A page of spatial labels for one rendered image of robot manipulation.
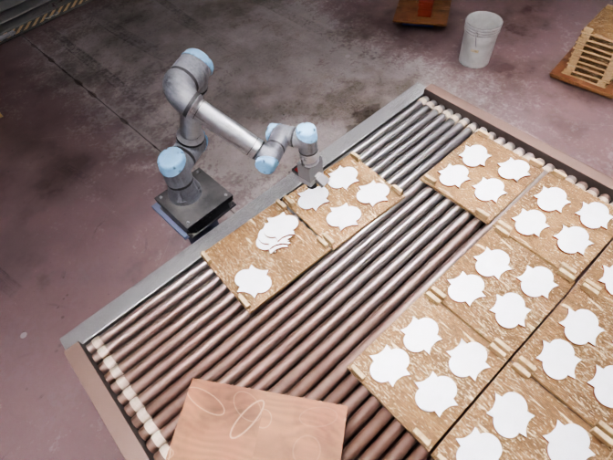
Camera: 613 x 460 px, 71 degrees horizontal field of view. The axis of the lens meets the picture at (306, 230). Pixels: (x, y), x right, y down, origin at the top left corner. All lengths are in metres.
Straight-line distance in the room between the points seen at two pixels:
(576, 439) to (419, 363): 0.49
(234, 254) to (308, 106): 2.26
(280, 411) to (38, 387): 1.89
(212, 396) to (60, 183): 2.75
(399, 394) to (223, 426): 0.56
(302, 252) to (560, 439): 1.05
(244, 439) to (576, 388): 1.05
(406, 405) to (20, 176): 3.48
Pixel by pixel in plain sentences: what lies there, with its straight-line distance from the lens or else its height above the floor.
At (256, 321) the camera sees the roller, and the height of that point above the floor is 0.92.
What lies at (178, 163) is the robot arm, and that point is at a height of 1.17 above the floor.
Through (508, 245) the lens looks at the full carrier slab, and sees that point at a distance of 1.87.
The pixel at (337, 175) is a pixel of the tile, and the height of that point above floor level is 0.95.
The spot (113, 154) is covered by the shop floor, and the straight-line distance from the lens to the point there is 3.91.
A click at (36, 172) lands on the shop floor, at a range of 4.12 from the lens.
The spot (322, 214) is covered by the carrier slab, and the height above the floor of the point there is 0.94.
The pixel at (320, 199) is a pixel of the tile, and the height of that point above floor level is 0.95.
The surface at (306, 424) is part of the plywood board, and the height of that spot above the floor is 1.04.
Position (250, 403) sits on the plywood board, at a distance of 1.44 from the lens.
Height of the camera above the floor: 2.42
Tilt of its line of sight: 55 degrees down
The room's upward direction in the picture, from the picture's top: 8 degrees counter-clockwise
